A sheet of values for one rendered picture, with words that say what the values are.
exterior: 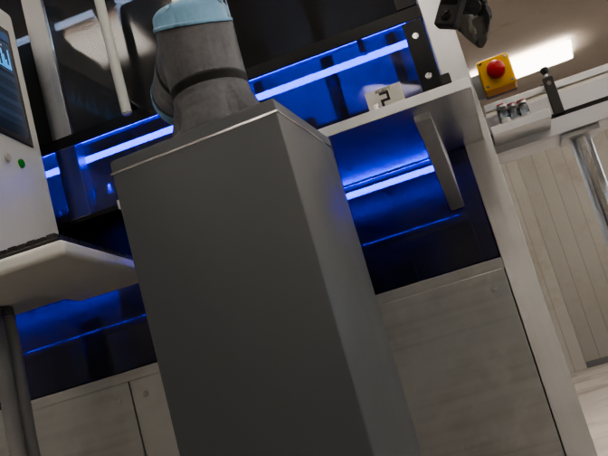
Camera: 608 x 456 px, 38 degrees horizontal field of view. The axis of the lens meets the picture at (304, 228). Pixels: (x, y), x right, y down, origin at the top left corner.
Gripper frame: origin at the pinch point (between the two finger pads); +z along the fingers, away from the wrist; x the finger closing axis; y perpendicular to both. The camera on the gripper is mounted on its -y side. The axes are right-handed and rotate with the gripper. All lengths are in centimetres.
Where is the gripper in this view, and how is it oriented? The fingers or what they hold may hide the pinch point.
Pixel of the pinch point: (478, 44)
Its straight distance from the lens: 191.5
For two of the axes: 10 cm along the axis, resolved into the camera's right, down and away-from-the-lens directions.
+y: 4.6, -7.5, 4.7
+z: 3.7, 6.4, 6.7
